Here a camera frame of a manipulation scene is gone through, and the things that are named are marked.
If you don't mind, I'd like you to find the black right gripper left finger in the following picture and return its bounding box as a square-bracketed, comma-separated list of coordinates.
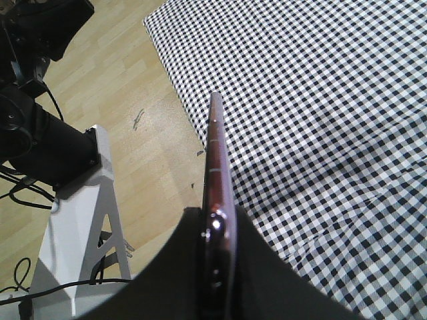
[78, 207, 207, 319]

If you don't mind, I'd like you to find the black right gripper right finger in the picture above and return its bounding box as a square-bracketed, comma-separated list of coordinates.
[231, 207, 360, 319]

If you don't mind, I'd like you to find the black smartphone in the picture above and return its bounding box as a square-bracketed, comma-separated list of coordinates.
[198, 92, 238, 319]

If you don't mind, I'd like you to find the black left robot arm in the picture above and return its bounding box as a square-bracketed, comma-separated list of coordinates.
[1, 1, 197, 319]

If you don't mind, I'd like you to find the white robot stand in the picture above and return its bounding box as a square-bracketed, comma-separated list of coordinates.
[1, 125, 131, 319]

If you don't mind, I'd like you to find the black white checkered bedsheet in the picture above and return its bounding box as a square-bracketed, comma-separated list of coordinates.
[144, 1, 426, 319]

